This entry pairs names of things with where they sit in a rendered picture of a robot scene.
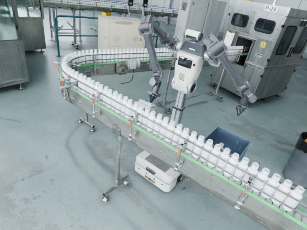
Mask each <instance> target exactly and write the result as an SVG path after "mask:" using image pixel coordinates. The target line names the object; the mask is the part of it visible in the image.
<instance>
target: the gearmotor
mask: <svg viewBox="0 0 307 230"><path fill-rule="evenodd" d="M137 68H140V61H139V60H138V59H136V60H133V59H132V60H125V61H124V62H122V63H116V74H119V75H122V74H126V72H127V69H133V73H134V69H137ZM132 76H133V75H132ZM132 79H133V78H132ZM131 81H132V80H131ZM129 82H130V81H129ZM127 83H128V82H127Z"/></svg>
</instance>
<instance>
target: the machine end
mask: <svg viewBox="0 0 307 230"><path fill-rule="evenodd" d="M229 5H230V6H232V8H231V12H230V13H229V14H228V15H229V18H228V22H227V25H226V29H225V32H224V35H223V38H222V40H223V41H224V39H225V35H226V33H227V30H228V31H232V32H235V36H234V39H233V42H232V45H231V46H243V48H248V47H249V49H248V50H245V52H246V51H249V52H248V55H247V58H246V61H245V62H243V63H232V65H233V66H234V68H235V69H236V71H237V73H238V74H239V76H240V77H241V78H243V79H244V81H248V83H249V84H250V87H251V88H250V90H251V91H252V92H253V94H254V95H255V96H256V97H257V99H261V100H263V101H266V99H265V97H269V96H273V95H275V96H276V97H279V95H278V94H281V93H283V92H284V91H285V89H287V85H288V83H289V81H290V79H291V77H292V75H293V73H294V72H295V71H296V70H295V69H296V67H297V66H300V64H298V63H299V61H300V59H301V58H302V57H303V56H302V55H303V53H304V51H305V49H306V47H307V10H300V9H294V8H289V7H283V6H277V5H269V4H263V3H258V2H252V1H246V0H230V3H229ZM222 69H223V65H222V64H220V65H219V67H214V69H213V72H212V74H211V80H210V81H212V82H213V84H211V86H212V87H215V85H214V83H215V84H217V85H218V82H219V79H220V76H221V73H222ZM220 86H221V87H223V88H225V89H227V90H229V91H231V92H233V93H235V94H236V95H238V96H240V97H242V94H240V93H239V91H238V90H237V89H236V86H235V84H234V82H233V79H232V77H231V76H230V75H229V73H228V72H227V70H226V69H225V70H224V73H223V77H222V80H221V83H220Z"/></svg>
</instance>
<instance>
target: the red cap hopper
mask: <svg viewBox="0 0 307 230"><path fill-rule="evenodd" d="M52 12H53V26H52V20H51V11H50V8H48V15H49V24H50V34H51V36H50V37H54V36H55V40H54V41H55V42H56V41H57V37H56V26H55V9H54V8H52ZM78 13H79V16H81V10H79V11H78ZM74 21H75V18H74ZM67 23H68V22H67ZM68 24H69V23H68ZM69 25H70V24H69ZM70 26H71V25H70ZM53 27H54V28H53ZM62 27H63V25H62V26H61V27H60V28H58V34H73V32H59V30H74V28H73V25H72V26H71V27H72V29H68V28H62ZM75 31H77V32H75V34H79V35H81V18H79V31H78V30H77V29H76V21H75ZM53 32H54V36H53ZM78 41H79V42H82V39H81V37H79V40H78Z"/></svg>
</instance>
